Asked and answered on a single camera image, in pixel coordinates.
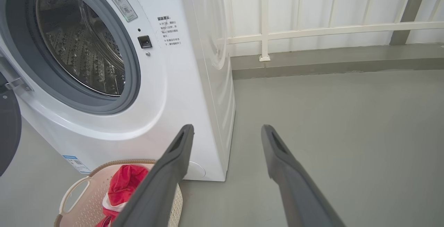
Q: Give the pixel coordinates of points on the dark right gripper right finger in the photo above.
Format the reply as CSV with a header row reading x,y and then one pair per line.
x,y
295,192

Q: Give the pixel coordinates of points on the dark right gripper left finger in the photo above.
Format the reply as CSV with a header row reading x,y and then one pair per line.
x,y
163,192

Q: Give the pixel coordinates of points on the red and white laundry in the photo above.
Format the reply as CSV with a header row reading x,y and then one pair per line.
x,y
125,185

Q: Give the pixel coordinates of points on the dark washing machine door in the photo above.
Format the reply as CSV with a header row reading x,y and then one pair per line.
x,y
8,126

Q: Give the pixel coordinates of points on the cream perforated laundry basket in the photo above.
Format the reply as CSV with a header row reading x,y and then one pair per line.
x,y
86,202

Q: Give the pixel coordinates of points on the white front-load washing machine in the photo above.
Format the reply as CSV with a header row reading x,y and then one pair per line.
x,y
166,98

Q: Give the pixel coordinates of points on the black door latch slot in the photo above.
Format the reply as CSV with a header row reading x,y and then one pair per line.
x,y
145,42

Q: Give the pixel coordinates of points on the perforated steel washer drum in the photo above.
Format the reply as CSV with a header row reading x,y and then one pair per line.
x,y
76,46

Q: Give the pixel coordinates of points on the metal door hinge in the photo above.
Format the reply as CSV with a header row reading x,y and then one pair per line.
x,y
17,84

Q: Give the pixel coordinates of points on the round white filter cover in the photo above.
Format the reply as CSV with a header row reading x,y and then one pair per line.
x,y
196,171

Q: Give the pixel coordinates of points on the blue energy label sticker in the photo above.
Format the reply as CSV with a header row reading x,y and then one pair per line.
x,y
77,164

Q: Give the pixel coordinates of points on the printed black text label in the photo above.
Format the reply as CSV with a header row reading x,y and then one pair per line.
x,y
169,31

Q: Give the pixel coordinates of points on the white metal railing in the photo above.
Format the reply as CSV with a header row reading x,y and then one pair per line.
x,y
312,31

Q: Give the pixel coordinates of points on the grey post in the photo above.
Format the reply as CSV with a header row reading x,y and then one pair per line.
x,y
409,11

